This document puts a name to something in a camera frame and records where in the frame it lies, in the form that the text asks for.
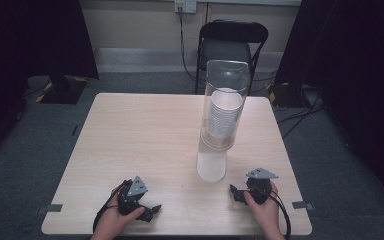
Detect black folding chair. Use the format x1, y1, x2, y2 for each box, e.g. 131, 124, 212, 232
194, 19, 270, 96

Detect black floor cables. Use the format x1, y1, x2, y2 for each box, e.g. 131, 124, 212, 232
275, 88, 326, 140

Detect grey tape strip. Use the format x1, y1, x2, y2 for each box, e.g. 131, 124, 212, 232
291, 200, 315, 211
36, 203, 64, 215

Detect person's right hand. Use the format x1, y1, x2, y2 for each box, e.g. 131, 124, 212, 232
242, 181, 286, 240

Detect clear plastic cup dispenser tube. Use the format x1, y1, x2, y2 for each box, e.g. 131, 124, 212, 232
196, 59, 251, 183

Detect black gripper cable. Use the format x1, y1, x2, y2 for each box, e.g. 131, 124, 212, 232
92, 179, 132, 234
268, 192, 292, 240

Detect person's left hand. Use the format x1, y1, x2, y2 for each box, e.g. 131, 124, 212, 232
90, 186, 146, 240

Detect white wall socket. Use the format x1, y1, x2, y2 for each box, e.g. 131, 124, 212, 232
174, 0, 198, 15

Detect stack of white paper cups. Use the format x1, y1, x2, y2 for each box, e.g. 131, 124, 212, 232
204, 87, 245, 140

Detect black power cable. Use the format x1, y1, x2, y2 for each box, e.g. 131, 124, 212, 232
178, 6, 198, 83

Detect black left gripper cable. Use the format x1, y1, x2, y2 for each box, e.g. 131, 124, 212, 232
92, 179, 132, 234

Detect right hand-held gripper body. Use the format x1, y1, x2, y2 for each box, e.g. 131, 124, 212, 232
245, 167, 280, 206

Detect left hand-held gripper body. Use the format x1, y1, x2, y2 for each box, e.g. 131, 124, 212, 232
117, 175, 149, 216

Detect black curtain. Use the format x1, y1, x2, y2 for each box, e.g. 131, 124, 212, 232
274, 0, 384, 214

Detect black stand base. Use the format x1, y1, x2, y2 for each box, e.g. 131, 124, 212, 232
35, 74, 89, 105
267, 81, 312, 109

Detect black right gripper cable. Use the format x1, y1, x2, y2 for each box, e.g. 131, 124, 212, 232
268, 192, 292, 240

